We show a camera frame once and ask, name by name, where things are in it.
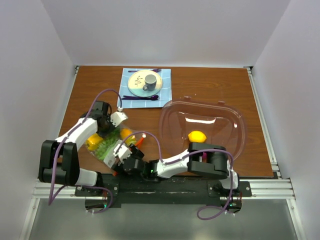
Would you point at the blue checked cloth napkin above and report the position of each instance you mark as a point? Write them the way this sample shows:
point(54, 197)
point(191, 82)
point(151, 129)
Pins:
point(165, 94)

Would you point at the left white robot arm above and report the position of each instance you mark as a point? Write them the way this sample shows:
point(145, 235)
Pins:
point(59, 160)

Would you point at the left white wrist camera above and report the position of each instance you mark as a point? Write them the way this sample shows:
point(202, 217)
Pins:
point(118, 117)

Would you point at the purple plastic fork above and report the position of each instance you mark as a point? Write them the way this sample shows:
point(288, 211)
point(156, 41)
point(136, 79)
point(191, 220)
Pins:
point(156, 70)

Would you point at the clear zip top bag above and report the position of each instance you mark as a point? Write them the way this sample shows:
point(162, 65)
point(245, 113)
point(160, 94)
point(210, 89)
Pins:
point(109, 160)

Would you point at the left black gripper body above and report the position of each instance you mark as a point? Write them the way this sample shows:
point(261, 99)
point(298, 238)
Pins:
point(109, 127)

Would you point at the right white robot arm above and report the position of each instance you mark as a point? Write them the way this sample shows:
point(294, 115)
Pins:
point(205, 160)

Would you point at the cream plate with plant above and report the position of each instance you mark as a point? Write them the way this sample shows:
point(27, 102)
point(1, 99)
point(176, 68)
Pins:
point(137, 81)

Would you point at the clear pink plastic bowl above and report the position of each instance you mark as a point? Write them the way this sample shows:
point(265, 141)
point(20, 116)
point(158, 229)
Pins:
point(223, 125)

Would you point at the purple plastic spoon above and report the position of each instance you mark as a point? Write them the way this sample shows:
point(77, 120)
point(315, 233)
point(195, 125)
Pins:
point(151, 98)

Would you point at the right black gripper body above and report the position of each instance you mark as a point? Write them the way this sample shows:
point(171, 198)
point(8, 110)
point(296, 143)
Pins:
point(138, 154)

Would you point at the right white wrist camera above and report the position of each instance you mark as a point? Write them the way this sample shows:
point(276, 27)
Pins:
point(121, 152)

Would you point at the fake orange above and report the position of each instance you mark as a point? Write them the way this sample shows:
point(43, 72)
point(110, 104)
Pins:
point(126, 133)

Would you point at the fake yellow lemon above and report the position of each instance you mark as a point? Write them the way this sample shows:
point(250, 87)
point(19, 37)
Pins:
point(197, 136)

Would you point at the grey mug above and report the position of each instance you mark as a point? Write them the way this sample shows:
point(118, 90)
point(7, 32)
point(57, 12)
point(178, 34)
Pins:
point(150, 82)

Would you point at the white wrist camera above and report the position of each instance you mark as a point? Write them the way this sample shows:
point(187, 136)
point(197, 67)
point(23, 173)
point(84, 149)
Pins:
point(121, 152)
point(118, 117)

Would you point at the fake green grapes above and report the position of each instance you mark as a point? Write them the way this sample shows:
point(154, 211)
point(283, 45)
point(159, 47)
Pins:
point(104, 147)

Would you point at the fake yellow pepper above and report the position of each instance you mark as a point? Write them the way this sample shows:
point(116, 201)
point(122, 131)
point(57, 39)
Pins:
point(92, 143)

